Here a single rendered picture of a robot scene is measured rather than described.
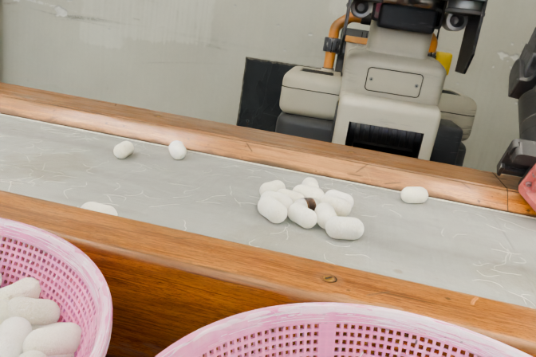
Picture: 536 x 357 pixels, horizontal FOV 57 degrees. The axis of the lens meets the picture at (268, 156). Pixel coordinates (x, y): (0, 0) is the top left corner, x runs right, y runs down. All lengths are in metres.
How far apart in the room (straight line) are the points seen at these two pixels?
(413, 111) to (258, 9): 1.58
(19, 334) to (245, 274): 0.14
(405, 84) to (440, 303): 0.83
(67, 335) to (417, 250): 0.32
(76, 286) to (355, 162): 0.45
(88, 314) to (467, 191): 0.51
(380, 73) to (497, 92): 1.58
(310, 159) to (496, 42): 2.04
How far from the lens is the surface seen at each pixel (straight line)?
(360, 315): 0.32
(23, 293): 0.37
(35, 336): 0.32
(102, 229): 0.39
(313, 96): 1.40
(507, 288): 0.48
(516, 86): 0.79
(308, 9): 2.54
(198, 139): 0.71
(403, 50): 1.17
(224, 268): 0.35
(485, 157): 2.72
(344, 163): 0.68
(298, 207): 0.49
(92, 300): 0.32
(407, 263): 0.47
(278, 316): 0.30
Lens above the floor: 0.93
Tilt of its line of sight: 15 degrees down
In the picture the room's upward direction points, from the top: 8 degrees clockwise
